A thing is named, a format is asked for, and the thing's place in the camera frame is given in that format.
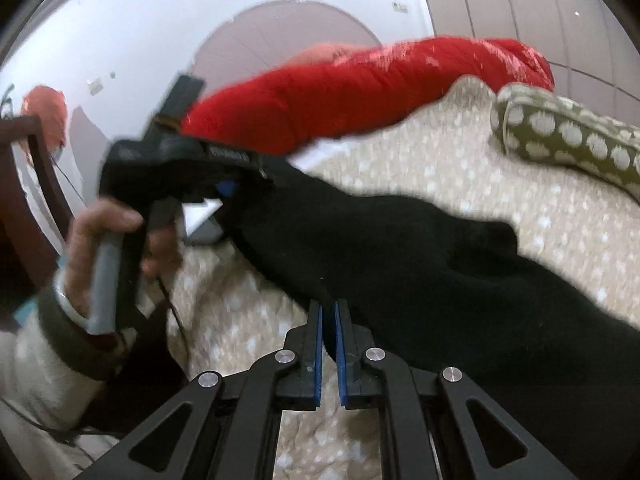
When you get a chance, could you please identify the green white patterned pillow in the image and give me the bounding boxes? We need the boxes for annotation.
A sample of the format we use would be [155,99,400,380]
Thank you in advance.
[490,84,639,198]

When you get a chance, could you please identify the red rolled blanket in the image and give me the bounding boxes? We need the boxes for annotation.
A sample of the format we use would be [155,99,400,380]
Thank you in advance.
[181,36,554,156]

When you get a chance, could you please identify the dark wooden chair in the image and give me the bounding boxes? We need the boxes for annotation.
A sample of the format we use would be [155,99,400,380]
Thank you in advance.
[1,116,73,288]

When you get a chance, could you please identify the black pants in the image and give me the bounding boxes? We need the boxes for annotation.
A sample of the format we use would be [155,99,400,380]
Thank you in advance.
[217,158,639,479]

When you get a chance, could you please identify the pink pillow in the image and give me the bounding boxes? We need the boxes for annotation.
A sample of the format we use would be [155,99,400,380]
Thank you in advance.
[284,42,367,66]

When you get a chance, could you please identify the beige dotted bedspread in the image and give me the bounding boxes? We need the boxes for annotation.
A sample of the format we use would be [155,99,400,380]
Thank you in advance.
[164,74,640,480]

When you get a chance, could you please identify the left forearm white sleeve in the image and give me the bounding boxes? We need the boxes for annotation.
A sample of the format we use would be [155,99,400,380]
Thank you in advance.
[1,283,137,479]

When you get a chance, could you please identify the pink round headboard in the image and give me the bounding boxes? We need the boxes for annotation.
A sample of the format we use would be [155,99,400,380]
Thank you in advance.
[189,0,380,93]

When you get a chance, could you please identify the left hand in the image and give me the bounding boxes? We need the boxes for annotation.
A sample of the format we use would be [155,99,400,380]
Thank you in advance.
[63,198,182,318]

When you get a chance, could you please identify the white wardrobe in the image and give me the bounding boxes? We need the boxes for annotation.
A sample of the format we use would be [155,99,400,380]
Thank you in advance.
[426,0,639,124]

